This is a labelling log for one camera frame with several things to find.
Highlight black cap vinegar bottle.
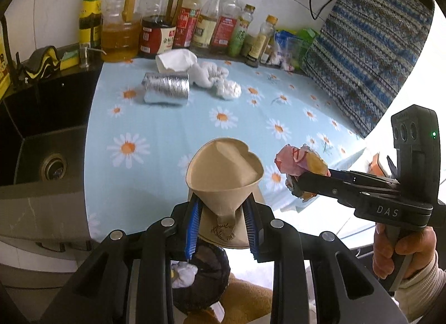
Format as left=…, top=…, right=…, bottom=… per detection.
left=173, top=0, right=204, bottom=50

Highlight green yellow sponge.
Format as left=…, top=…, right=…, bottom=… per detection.
left=59, top=49, right=80, bottom=70

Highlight green oil bottle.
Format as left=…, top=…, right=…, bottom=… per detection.
left=228, top=4, right=256, bottom=57

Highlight crushed brown paper cup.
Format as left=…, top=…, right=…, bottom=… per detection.
left=185, top=138, right=264, bottom=218

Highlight metal soap pump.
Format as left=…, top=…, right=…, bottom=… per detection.
left=78, top=43, right=107, bottom=69

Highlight person's yellow fleece trouser leg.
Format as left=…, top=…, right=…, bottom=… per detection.
left=185, top=273, right=274, bottom=324

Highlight green label sauce bottle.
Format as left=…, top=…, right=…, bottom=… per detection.
left=78, top=0, right=104, bottom=49

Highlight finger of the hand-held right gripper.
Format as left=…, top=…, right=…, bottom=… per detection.
left=331, top=170, right=398, bottom=190
left=289, top=171, right=370, bottom=208

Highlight black sink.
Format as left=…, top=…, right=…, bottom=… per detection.
left=0, top=70, right=101, bottom=187

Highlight person's right forearm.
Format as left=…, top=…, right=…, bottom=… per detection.
left=394, top=251, right=446, bottom=314

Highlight brown paper cup with print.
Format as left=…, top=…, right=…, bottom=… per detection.
left=188, top=185, right=266, bottom=250

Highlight red label clear bottle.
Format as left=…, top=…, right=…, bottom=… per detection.
left=210, top=0, right=243, bottom=55

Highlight cooking oil jug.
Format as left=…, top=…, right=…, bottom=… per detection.
left=100, top=0, right=143, bottom=63

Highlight clear bottle with yellow cap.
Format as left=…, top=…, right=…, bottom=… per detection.
left=192, top=0, right=228, bottom=49

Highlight green pouch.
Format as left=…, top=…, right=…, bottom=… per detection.
left=294, top=28, right=319, bottom=67

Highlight blue daisy print tablecloth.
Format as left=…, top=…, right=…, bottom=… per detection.
left=84, top=56, right=370, bottom=244

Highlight pale label bottle yellow cap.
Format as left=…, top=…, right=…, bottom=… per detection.
left=246, top=15, right=278, bottom=68

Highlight blue patterned curtain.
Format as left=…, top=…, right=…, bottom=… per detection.
left=301, top=0, right=434, bottom=138

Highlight small glass jar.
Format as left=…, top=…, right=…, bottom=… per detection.
left=261, top=43, right=276, bottom=65

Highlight dark soy sauce jug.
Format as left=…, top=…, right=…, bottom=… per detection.
left=139, top=0, right=184, bottom=59

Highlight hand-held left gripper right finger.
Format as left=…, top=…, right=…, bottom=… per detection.
left=244, top=202, right=410, bottom=324

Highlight black faucet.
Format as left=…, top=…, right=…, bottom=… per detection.
left=10, top=50, right=23, bottom=88

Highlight pink orange snack wrapper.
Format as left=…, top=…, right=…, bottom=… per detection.
left=274, top=143, right=331, bottom=203

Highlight blue white seasoning bag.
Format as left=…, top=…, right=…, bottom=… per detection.
left=273, top=30, right=304, bottom=70

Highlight yellow black cloth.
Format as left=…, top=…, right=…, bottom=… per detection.
left=23, top=45, right=61, bottom=81

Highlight yellow dish soap bottle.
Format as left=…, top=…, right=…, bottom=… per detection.
left=0, top=19, right=11, bottom=98

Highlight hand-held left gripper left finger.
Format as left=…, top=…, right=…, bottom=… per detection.
left=40, top=202, right=204, bottom=324

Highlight person's right hand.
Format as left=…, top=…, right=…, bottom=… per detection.
left=373, top=223, right=438, bottom=281

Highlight clear plastic bag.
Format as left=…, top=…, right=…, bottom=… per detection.
left=214, top=78, right=242, bottom=101

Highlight white tissue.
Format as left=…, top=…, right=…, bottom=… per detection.
left=155, top=49, right=198, bottom=73

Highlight silver foil roll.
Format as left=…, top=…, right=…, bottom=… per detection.
left=141, top=71, right=190, bottom=107

